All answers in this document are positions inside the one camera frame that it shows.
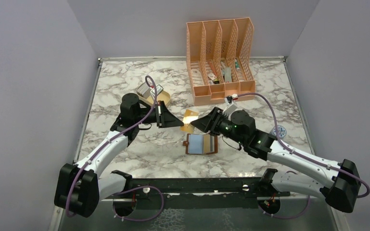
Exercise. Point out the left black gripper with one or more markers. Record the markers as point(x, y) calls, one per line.
point(166, 119)

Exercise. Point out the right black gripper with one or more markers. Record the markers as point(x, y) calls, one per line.
point(209, 122)

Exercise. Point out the gold credit card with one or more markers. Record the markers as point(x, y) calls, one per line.
point(189, 116)

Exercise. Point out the brown leather card holder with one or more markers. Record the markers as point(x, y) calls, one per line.
point(201, 144)

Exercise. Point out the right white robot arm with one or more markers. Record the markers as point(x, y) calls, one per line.
point(337, 182)

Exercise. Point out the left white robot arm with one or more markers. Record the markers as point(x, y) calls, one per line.
point(80, 188)

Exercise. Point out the tan oval card tray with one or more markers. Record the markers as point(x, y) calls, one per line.
point(164, 96)

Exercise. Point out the small box in organizer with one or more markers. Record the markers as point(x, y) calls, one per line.
point(212, 79)

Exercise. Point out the green white tube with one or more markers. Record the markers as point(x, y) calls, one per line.
point(237, 65)

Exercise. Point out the orange plastic file organizer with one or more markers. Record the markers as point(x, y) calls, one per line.
point(210, 47)

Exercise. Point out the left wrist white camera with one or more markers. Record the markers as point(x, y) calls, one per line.
point(155, 91)

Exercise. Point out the wrist white camera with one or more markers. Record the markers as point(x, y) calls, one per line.
point(155, 91)
point(231, 105)

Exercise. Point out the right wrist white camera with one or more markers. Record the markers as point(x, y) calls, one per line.
point(231, 105)

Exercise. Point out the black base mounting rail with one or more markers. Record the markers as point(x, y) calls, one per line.
point(193, 193)

